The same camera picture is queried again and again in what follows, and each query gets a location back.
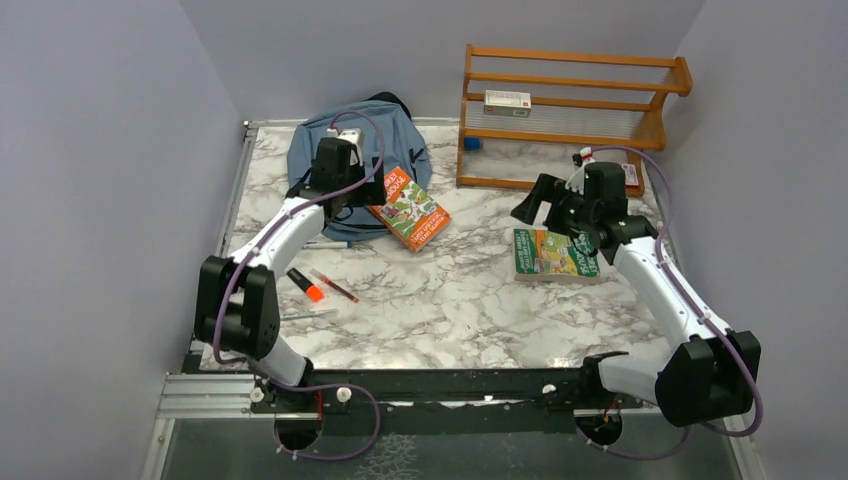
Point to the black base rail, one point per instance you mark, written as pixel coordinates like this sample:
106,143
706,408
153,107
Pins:
435,402

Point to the orange black highlighter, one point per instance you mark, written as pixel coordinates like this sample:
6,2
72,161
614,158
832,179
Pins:
313,292

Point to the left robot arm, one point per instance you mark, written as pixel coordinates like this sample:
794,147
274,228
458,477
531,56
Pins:
237,308

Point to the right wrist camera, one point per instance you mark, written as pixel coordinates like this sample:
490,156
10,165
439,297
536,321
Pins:
582,159

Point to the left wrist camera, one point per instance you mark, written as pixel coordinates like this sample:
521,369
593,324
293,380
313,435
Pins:
355,137

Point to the orange treehouse book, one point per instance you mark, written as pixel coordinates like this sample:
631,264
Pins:
410,213

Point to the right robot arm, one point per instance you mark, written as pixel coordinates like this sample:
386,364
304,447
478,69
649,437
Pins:
711,372

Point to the wooden shelf rack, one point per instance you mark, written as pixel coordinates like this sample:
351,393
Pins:
578,100

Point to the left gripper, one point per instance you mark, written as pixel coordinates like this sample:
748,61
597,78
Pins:
371,193

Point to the red pen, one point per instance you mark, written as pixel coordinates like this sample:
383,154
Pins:
335,286

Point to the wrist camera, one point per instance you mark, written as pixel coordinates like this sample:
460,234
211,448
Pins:
355,137
582,159

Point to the blue student backpack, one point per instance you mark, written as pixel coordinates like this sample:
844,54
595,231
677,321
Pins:
405,147

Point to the white box on shelf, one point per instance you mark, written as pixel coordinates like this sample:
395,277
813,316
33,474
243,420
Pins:
507,103

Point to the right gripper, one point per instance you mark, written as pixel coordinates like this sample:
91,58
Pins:
550,188

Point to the green treehouse book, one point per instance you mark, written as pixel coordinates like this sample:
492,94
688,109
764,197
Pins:
544,256

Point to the small red white box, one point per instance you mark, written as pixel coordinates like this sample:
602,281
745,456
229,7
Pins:
631,172

